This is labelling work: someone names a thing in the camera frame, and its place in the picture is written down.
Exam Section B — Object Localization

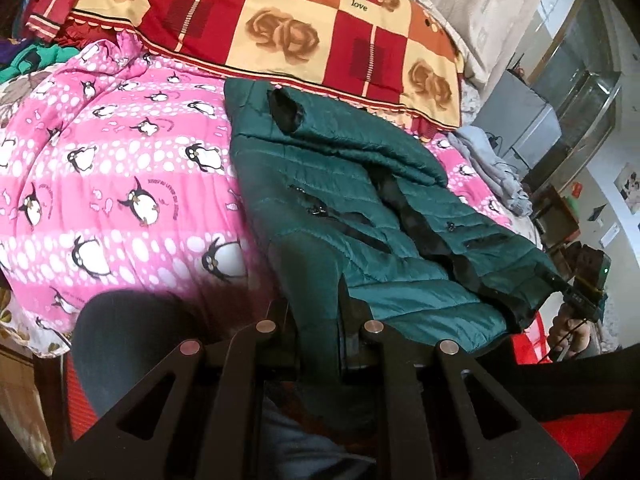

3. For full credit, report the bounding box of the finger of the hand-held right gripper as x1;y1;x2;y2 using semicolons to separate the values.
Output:
547;270;581;307

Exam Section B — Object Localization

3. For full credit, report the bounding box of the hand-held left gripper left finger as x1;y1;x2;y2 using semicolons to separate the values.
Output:
52;300;301;480

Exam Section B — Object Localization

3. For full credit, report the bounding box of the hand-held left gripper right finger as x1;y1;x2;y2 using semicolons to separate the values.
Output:
337;275;583;480

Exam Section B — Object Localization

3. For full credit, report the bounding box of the teal quilted jacket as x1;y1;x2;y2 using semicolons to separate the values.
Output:
223;77;571;441

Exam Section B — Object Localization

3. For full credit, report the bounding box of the person's right forearm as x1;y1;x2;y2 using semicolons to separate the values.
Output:
480;342;640;427

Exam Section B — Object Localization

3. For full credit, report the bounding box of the person's right hand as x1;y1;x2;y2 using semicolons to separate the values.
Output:
547;305;607;362

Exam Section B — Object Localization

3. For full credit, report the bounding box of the wooden stool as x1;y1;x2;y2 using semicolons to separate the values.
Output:
536;185;582;250

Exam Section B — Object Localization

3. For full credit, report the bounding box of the grey cloth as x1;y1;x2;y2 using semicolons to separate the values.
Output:
447;125;536;218

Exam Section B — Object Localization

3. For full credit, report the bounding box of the red plastic bag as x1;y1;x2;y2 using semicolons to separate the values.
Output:
510;310;635;480

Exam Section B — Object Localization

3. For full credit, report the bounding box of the grey appliance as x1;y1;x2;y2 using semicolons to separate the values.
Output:
495;70;562;162

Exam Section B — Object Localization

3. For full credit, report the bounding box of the glass cabinet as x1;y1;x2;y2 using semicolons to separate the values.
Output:
520;0;625;196

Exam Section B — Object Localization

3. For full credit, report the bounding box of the pink penguin blanket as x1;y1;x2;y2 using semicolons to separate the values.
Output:
0;30;541;358

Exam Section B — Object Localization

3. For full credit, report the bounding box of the red checked rose quilt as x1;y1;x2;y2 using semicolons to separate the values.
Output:
22;0;466;133

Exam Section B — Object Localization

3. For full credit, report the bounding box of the green garment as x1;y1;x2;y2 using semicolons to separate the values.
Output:
0;42;77;85

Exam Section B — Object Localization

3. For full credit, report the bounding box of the purple cloth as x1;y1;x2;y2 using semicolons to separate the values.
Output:
0;35;32;67

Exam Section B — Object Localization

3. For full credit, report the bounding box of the wall picture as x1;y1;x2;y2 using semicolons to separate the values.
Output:
614;162;640;211

